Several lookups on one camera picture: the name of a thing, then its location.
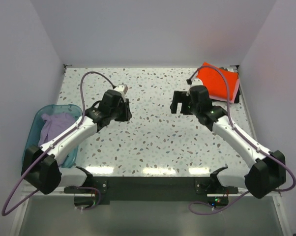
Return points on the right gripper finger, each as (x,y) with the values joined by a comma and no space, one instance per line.
(174,108)
(181,97)

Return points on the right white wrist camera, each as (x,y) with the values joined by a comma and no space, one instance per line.
(196,82)

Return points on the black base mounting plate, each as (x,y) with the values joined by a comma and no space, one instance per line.
(146,189)

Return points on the orange t shirt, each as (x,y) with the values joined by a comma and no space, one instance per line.
(213,81)

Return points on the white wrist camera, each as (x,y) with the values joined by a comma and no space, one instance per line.
(121,89)
(196,82)

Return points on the pink folded t shirt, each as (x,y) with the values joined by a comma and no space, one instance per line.
(235,92)

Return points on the teal plastic basket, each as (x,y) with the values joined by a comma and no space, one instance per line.
(34,134)

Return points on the black folded t shirt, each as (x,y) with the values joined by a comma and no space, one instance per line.
(220,90)

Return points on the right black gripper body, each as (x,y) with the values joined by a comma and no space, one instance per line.
(193,107)

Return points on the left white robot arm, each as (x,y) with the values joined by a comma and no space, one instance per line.
(42,165)

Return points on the lavender t shirt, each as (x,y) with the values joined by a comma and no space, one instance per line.
(54,125)

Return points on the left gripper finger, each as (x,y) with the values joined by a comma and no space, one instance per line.
(126,108)
(124,116)

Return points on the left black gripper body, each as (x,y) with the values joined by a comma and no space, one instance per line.
(121,107)

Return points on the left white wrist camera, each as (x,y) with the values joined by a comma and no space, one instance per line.
(121,89)

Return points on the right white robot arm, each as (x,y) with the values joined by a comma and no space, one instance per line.
(266,170)

